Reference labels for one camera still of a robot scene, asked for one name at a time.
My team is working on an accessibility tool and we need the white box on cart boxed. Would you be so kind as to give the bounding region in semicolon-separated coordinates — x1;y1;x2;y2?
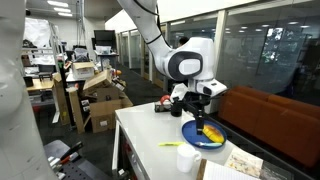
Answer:
72;62;95;79

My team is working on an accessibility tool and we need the blue handled utensil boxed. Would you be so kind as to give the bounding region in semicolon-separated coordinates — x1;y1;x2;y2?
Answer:
195;142;222;147

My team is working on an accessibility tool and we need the yellow-green marker pen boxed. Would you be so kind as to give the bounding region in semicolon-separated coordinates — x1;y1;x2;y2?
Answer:
158;142;185;147

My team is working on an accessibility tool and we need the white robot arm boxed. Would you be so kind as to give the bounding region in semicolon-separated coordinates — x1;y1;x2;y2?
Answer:
0;0;226;180

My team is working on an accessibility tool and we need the white open notebook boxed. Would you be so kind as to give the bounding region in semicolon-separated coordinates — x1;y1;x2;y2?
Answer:
196;148;294;180

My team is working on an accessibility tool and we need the large cardboard box stack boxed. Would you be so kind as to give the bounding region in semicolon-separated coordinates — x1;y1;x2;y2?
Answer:
53;71;133;134

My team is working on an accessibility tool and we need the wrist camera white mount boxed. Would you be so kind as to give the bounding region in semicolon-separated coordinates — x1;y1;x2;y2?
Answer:
169;78;228;103

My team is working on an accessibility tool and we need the orange sofa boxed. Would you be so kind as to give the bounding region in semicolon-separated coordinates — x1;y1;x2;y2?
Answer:
218;86;320;167

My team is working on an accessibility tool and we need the blue plate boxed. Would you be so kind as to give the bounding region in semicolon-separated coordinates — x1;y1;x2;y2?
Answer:
181;120;227;150

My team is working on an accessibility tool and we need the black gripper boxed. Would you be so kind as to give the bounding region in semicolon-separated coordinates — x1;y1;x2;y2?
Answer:
171;92;220;135

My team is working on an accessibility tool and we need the yellow corn toy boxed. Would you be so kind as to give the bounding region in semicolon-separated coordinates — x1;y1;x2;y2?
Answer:
203;125;224;143

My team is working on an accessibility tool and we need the white cup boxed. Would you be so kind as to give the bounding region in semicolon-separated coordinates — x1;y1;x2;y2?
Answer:
177;144;202;173

